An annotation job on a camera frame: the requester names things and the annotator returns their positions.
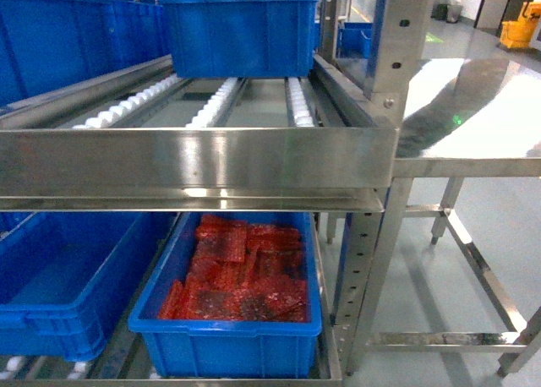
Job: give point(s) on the blue bin with red bags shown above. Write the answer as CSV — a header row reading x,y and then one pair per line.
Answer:
x,y
232,349

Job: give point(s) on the stainless steel shelf rack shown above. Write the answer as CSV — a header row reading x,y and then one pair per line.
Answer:
x,y
351,168

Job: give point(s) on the blue bin on upper shelf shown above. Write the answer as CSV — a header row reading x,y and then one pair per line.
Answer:
x,y
240,38

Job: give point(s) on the empty blue bin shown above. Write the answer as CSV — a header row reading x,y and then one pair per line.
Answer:
x,y
67,277

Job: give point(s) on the red bubble wrap bags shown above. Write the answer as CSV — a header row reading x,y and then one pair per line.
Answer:
x,y
241,271

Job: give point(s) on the small stainless steel table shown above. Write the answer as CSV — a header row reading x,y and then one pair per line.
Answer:
x,y
471,128

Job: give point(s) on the yellow mop bucket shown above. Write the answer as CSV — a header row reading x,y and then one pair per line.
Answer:
x,y
516,34

